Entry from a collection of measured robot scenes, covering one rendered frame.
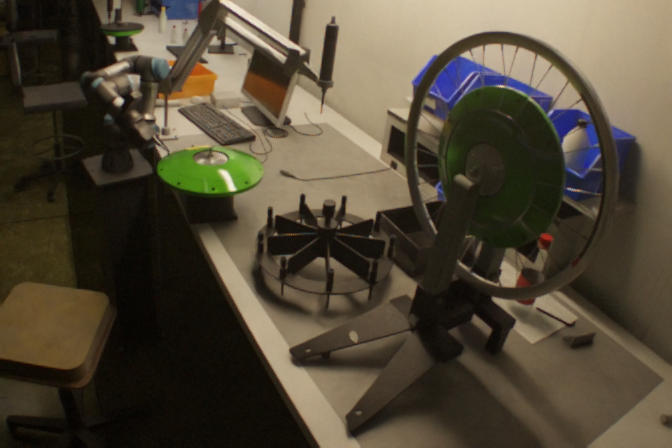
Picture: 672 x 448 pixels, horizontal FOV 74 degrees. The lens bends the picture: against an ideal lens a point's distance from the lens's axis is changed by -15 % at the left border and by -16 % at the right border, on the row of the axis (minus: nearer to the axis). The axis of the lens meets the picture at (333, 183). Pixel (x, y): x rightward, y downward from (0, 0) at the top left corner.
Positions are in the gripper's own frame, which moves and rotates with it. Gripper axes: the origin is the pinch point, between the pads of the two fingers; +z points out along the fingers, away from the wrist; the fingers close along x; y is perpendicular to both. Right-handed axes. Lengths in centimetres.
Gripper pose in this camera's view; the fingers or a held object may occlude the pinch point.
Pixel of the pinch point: (168, 151)
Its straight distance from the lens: 156.9
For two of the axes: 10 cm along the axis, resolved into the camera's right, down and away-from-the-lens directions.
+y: -6.6, 6.0, 4.6
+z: 7.1, 6.9, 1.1
